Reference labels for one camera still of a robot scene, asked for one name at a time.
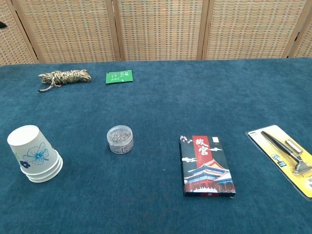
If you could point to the clear paper clip jar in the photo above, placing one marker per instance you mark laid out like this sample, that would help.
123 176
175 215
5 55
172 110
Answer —
120 140

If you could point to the green flat packet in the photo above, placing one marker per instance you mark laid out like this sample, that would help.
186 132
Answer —
119 77

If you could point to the woven bamboo screen panel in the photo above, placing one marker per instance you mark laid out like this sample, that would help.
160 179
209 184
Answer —
248 29
307 44
14 41
158 29
68 29

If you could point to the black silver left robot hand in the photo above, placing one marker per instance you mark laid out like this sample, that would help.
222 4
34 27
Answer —
2 25

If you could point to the yellow razor blister pack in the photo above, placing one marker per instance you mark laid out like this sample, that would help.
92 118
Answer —
268 141

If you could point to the blue carpet table mat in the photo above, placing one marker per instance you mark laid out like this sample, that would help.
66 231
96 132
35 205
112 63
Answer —
158 109

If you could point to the white floral paper cup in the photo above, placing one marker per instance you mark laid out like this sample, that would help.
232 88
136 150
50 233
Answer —
45 177
31 146
46 181

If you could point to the black red palace card box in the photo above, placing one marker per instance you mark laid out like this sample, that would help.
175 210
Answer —
207 168

